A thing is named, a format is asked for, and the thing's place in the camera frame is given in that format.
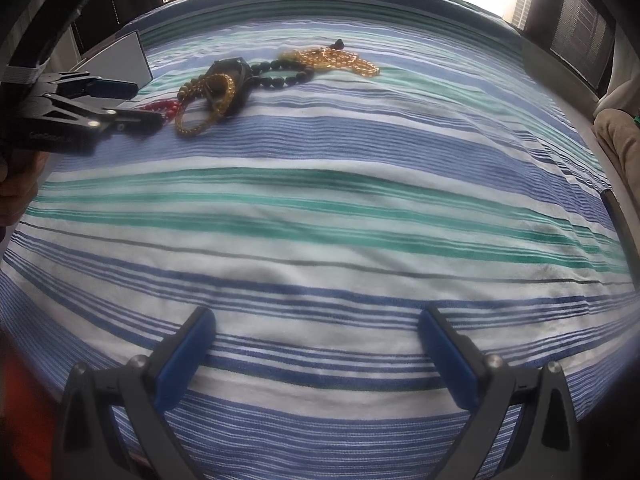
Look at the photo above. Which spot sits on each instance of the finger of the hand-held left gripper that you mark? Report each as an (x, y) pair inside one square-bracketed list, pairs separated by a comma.
[(140, 119), (115, 88)]

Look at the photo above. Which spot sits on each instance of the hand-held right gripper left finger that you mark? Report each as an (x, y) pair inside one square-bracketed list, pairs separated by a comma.
[(182, 365)]

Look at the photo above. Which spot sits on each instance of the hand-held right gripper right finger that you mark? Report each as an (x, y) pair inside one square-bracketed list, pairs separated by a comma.
[(450, 365)]

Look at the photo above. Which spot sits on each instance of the grey board panel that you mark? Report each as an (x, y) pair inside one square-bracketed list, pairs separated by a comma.
[(125, 57)]

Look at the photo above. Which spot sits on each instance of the black wrist watch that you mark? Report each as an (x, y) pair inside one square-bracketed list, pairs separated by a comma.
[(232, 67)]

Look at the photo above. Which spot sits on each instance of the person's left hand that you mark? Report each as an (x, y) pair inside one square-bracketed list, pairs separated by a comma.
[(20, 190)]

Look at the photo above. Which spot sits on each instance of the orange clothing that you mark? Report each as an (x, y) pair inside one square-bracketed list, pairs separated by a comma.
[(20, 410)]

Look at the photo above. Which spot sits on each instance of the striped blanket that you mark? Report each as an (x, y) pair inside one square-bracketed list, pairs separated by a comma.
[(320, 210)]

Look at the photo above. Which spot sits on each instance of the white curtain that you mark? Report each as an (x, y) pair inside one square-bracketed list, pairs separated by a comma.
[(620, 75)]

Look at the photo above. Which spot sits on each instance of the grey vent panel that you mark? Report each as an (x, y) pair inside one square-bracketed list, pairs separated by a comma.
[(580, 35)]

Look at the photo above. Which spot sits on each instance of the distant high-rise building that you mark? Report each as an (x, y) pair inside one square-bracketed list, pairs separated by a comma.
[(522, 7)]

